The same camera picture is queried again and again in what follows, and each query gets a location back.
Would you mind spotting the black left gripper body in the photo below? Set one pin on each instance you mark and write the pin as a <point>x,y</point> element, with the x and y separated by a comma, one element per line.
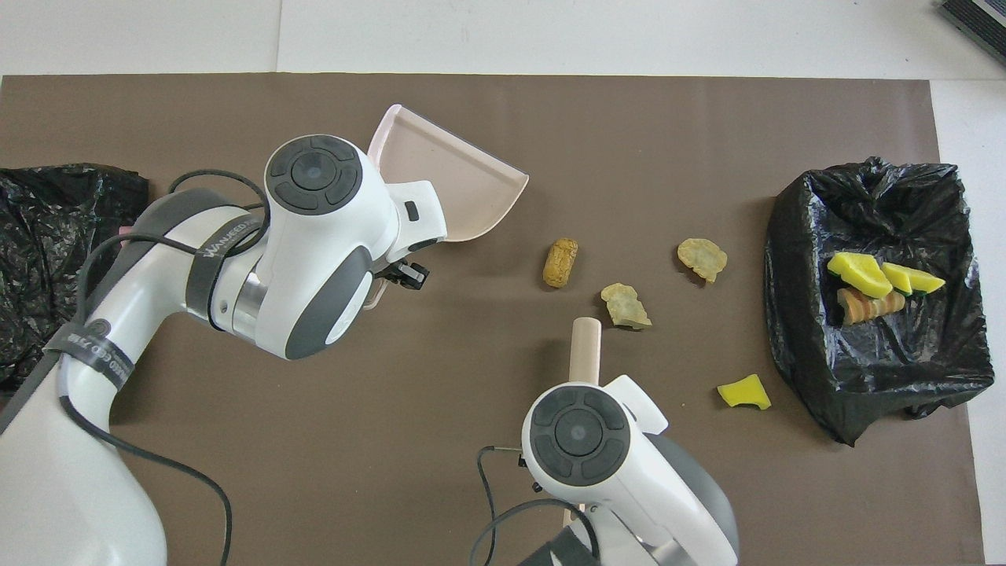
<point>397,271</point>

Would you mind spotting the beige plastic dustpan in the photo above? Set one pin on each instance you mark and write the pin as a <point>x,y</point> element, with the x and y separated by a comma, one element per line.
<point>448,181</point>

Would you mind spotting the brown bread roll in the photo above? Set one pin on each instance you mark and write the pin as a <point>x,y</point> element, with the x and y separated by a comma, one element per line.
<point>560,262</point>

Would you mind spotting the pale greenish cracker piece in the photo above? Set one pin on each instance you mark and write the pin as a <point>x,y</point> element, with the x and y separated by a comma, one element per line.
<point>626,305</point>

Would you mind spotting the golden potato chip piece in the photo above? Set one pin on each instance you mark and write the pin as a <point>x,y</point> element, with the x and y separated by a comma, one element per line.
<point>703,259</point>

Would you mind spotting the small yellow sponge piece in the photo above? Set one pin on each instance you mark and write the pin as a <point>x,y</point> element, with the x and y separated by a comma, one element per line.
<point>743,392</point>

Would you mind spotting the notched yellow sponge piece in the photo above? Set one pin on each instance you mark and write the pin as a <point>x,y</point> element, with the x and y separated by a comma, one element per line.
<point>859,273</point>

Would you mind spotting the sliced toy bread loaf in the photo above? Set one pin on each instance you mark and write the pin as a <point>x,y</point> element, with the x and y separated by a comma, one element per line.
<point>864,308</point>

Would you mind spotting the yellow sponge with green side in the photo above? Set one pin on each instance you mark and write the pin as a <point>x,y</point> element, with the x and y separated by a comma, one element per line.
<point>916,280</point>

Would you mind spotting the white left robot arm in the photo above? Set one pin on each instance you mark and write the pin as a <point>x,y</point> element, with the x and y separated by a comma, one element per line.
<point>314,236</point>

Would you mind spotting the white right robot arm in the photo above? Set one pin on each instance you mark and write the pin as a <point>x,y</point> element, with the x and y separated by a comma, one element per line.
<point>581,440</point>

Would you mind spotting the black bag lined pink bin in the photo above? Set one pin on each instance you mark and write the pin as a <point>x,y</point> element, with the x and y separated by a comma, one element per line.
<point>39,236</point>

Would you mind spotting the brown paper table mat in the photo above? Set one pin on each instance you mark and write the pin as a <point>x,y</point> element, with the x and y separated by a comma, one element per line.
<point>707,126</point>

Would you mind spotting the dark ribbed panel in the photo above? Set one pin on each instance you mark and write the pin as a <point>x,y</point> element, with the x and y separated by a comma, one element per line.
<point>982,23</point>

